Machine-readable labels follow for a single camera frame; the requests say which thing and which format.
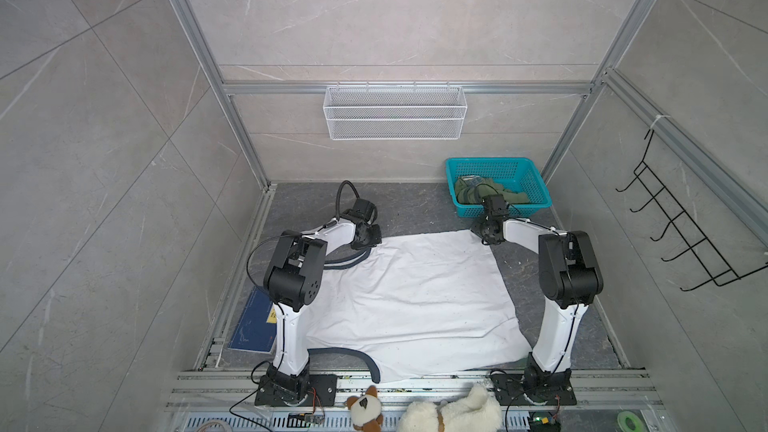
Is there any blue book yellow label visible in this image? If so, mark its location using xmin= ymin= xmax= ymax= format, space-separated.
xmin=229 ymin=288 xmax=277 ymax=353

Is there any small green black device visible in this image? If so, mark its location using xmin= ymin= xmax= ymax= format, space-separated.
xmin=529 ymin=411 xmax=561 ymax=432

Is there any teal plastic basket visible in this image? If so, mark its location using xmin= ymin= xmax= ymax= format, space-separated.
xmin=445 ymin=157 xmax=552 ymax=218

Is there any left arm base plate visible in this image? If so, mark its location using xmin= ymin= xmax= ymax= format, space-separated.
xmin=253 ymin=374 xmax=338 ymax=408

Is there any white fluffy plush toy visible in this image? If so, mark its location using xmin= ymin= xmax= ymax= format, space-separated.
xmin=397 ymin=384 xmax=503 ymax=432

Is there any green tape roll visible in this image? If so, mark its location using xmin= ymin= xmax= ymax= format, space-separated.
xmin=616 ymin=410 xmax=648 ymax=432

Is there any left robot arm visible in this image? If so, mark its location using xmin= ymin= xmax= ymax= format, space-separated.
xmin=254 ymin=180 xmax=382 ymax=404

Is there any white slotted cable duct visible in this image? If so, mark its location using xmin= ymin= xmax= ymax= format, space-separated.
xmin=175 ymin=410 xmax=531 ymax=431

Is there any green tank top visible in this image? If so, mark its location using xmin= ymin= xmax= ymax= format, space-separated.
xmin=454 ymin=175 xmax=530 ymax=205

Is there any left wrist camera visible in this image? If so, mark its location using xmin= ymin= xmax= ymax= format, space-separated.
xmin=342 ymin=198 xmax=378 ymax=224

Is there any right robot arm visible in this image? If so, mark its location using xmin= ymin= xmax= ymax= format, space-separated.
xmin=471 ymin=194 xmax=604 ymax=404

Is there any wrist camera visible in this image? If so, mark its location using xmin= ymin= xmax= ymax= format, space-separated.
xmin=342 ymin=198 xmax=378 ymax=224
xmin=483 ymin=194 xmax=510 ymax=222

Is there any white wire mesh shelf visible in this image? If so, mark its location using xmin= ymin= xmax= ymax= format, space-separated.
xmin=323 ymin=85 xmax=468 ymax=141

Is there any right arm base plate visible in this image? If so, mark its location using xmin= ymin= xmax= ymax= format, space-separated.
xmin=489 ymin=370 xmax=577 ymax=406

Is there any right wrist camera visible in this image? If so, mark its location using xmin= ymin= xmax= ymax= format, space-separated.
xmin=483 ymin=194 xmax=510 ymax=222

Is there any brown white plush toy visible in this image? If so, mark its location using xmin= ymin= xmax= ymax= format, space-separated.
xmin=345 ymin=385 xmax=383 ymax=432

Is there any white navy-trimmed tank top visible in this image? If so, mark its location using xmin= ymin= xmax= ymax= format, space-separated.
xmin=302 ymin=230 xmax=531 ymax=383

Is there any black wire hook rack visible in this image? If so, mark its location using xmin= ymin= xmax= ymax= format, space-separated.
xmin=615 ymin=131 xmax=767 ymax=292

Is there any aluminium frame rail front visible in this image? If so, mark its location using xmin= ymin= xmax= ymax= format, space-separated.
xmin=162 ymin=369 xmax=665 ymax=412

